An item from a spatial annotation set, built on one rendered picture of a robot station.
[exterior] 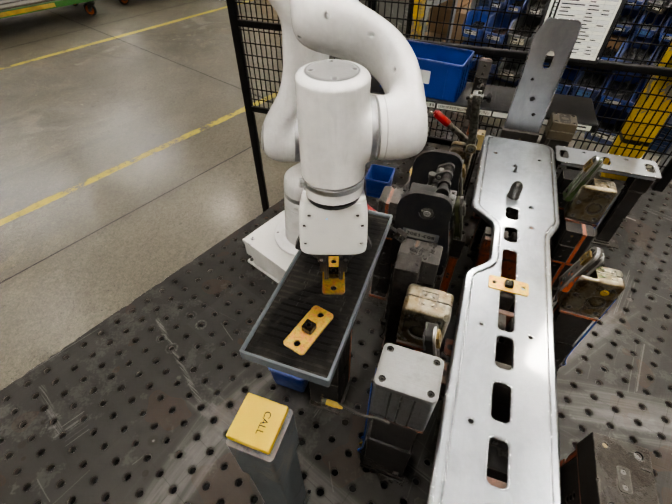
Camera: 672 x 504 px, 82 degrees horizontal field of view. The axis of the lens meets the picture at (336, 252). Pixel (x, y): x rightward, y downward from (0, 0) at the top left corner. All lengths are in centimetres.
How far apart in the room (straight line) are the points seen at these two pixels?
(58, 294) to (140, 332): 135
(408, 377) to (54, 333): 203
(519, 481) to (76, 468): 92
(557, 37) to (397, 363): 109
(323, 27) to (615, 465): 74
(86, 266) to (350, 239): 222
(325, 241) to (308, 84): 23
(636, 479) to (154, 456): 92
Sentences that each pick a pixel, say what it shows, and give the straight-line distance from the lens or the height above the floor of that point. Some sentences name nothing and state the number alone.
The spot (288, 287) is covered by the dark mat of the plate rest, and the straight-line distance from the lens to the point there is 65.
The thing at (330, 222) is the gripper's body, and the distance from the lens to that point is 54.
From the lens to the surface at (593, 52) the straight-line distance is 176.
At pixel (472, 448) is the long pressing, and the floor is 100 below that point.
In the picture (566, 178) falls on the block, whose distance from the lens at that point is 138.
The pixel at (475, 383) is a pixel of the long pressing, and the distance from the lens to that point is 78.
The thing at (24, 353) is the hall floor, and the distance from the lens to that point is 242.
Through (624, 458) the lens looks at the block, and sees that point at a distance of 79.
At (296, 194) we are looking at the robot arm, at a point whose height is 101.
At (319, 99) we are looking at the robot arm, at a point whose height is 149.
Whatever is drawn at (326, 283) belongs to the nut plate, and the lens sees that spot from 65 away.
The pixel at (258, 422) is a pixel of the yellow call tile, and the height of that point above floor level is 116.
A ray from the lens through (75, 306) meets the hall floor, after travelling 248.
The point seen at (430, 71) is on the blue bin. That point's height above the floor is 112.
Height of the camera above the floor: 167
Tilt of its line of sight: 46 degrees down
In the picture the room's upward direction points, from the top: straight up
